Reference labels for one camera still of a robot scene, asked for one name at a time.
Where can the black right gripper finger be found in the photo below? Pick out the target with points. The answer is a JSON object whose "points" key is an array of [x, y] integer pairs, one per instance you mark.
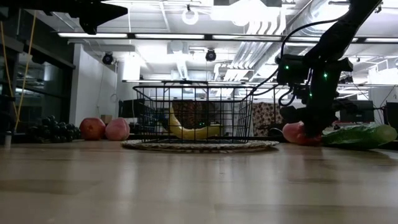
{"points": [[314, 124], [292, 114]]}

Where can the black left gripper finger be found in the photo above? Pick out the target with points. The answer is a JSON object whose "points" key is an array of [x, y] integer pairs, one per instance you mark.
{"points": [[99, 14]]}

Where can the pink peach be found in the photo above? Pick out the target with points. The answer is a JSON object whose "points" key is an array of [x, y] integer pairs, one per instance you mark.
{"points": [[117, 129], [292, 132]]}

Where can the green leafy vegetable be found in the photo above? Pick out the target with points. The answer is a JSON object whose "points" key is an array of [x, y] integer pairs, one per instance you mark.
{"points": [[357, 135]]}

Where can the yellow banana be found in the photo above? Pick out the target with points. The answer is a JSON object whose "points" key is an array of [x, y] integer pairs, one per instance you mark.
{"points": [[189, 133]]}

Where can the red apple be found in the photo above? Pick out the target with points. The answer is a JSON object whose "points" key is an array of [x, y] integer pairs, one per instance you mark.
{"points": [[92, 129]]}

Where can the black grape bunch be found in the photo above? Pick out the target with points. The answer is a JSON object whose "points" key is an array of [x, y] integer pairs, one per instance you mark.
{"points": [[54, 130]]}

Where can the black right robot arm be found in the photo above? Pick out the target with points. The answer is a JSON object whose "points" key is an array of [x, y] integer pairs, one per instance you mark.
{"points": [[342, 31]]}

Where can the patterned fabric panel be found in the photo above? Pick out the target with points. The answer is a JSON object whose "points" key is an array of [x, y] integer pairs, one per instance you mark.
{"points": [[264, 118]]}

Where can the black desk monitor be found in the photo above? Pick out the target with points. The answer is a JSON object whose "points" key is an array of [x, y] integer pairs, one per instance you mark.
{"points": [[363, 110]]}

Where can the black ceiling spotlight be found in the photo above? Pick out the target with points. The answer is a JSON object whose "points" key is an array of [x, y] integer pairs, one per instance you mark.
{"points": [[211, 55], [108, 59]]}

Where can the round woven placemat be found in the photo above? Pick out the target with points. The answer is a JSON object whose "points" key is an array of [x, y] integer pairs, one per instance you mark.
{"points": [[199, 146]]}

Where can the cardboard box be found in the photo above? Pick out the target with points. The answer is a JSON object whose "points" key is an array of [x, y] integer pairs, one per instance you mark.
{"points": [[106, 119]]}

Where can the small white cylinder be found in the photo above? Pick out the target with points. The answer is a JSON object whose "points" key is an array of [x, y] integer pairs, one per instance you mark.
{"points": [[8, 140]]}

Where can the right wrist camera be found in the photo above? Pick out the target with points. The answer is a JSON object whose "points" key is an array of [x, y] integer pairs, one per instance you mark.
{"points": [[292, 70]]}

